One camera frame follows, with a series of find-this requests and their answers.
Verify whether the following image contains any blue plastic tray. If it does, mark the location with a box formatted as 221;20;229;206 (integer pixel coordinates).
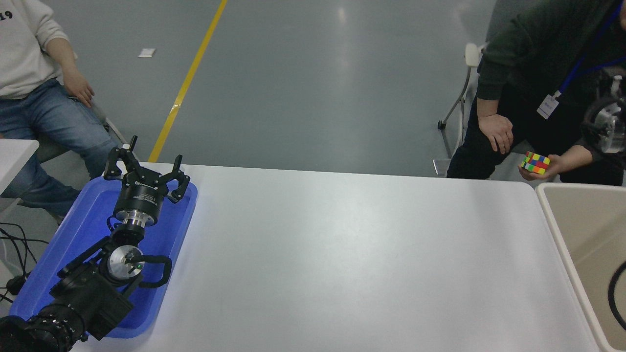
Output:
9;176;199;339

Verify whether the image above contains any person's left hand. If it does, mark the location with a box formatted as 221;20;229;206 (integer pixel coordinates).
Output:
64;67;96;108
518;155;564;181

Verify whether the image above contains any grey chair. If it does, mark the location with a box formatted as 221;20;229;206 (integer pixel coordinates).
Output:
33;98;133;165

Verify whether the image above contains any white side table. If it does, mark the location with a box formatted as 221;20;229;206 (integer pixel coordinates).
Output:
0;139;40;196

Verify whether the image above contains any large pale bin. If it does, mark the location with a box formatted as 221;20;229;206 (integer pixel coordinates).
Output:
535;183;626;352

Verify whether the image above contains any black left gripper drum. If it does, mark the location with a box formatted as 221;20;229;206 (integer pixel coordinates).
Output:
113;176;168;219

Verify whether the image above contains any black floor cable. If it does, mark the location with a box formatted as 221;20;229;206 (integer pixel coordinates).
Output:
0;223;49;304

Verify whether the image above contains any person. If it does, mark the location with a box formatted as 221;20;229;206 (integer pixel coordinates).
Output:
447;0;626;186
0;0;118;218

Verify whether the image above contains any blue lanyard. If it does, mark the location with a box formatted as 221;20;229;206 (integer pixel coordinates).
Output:
555;0;626;98

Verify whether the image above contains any person's right hand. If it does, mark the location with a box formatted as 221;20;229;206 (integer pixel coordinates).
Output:
477;113;514;155

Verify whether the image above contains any white ID badge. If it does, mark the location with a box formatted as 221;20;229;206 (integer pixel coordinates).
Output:
537;94;559;120

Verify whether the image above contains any multicoloured puzzle cube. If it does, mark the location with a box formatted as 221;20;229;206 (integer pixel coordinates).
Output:
521;152;551;175

